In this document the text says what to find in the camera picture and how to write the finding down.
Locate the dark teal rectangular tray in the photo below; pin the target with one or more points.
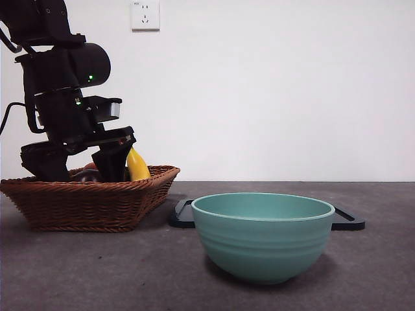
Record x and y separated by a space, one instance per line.
181 220

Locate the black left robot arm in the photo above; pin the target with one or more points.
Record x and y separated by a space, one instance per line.
48 29

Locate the yellow banana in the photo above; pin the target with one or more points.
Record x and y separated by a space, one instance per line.
137 168

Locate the dark red plum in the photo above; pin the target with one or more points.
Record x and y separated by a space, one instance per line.
85 176

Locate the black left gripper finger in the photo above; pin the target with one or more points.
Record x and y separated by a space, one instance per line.
45 162
111 163

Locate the teal ribbed bowl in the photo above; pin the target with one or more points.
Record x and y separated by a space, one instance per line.
262 249

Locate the red orange peach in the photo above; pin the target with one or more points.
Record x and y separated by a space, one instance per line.
90 166

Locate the pale grey camera box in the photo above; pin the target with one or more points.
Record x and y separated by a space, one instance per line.
115 110

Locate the brown wicker basket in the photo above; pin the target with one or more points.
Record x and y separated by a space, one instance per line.
81 204

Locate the white wall socket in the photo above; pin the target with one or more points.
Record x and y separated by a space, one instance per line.
146 19

